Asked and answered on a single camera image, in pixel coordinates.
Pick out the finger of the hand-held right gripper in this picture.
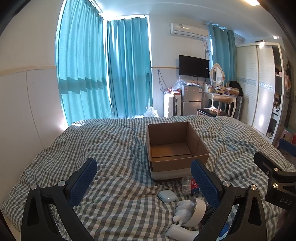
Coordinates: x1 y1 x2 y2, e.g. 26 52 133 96
253 151 296 212
279 138 296 159

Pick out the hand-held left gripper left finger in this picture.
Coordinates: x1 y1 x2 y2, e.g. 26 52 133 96
20 158 98 241

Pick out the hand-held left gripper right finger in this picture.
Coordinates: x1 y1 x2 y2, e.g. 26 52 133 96
190 159 272 241

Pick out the white roll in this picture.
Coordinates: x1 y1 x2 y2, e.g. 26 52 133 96
185 197 207 228

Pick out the white toy figure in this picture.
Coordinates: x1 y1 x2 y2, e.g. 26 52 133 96
173 200 197 226

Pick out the brown cardboard box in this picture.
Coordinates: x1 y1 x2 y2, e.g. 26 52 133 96
146 121 210 181

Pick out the white plastic bottle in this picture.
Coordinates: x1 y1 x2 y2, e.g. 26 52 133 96
166 224 200 241

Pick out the pink plastic stool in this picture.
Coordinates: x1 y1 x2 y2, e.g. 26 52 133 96
281 128 296 146

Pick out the red dental floss packet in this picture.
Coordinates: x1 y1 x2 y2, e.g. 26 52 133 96
181 176 202 197

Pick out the light blue earbud case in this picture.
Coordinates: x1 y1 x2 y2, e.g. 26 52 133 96
158 189 177 203

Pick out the checkered blanket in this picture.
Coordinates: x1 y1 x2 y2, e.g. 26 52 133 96
1 115 295 241

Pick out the white sliding wardrobe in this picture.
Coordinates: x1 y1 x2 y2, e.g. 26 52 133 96
236 42 289 145

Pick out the black bench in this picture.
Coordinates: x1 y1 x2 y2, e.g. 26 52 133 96
197 108 229 118

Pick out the white dressing table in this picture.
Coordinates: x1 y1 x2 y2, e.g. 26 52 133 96
203 87 238 118

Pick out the black bag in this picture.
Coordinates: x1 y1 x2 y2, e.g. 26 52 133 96
229 81 243 96

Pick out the wooden chair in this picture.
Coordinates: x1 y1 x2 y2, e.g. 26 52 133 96
212 96 233 116

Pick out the silver small fridge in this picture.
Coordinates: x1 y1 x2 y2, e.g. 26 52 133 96
181 85 202 116

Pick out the white drawer unit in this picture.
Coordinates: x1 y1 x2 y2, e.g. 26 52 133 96
163 91 182 117

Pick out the white oval mirror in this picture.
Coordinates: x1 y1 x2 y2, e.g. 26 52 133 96
210 63 225 88

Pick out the clear plastic bag pile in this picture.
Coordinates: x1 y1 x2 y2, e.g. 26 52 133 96
171 77 186 92

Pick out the wide teal curtain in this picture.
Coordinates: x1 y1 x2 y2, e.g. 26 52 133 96
55 0 115 126

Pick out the narrow teal curtain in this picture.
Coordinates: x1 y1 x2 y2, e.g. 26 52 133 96
208 23 238 84

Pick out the white air conditioner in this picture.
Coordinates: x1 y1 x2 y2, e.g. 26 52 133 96
170 22 210 40

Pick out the black wall television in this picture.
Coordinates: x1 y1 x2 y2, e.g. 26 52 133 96
179 55 210 78

